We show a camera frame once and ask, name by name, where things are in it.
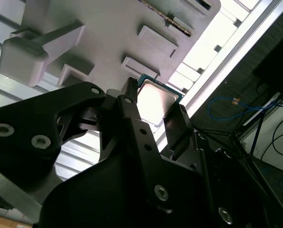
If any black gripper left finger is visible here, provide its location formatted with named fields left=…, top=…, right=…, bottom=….
left=0, top=77, right=174, bottom=212

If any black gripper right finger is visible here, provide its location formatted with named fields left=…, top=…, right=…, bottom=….
left=163, top=104, right=270, bottom=228

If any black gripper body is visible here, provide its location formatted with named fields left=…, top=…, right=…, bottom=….
left=40, top=155, right=217, bottom=228

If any CPU with silver top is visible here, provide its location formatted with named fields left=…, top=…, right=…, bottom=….
left=136, top=73, right=185, bottom=127

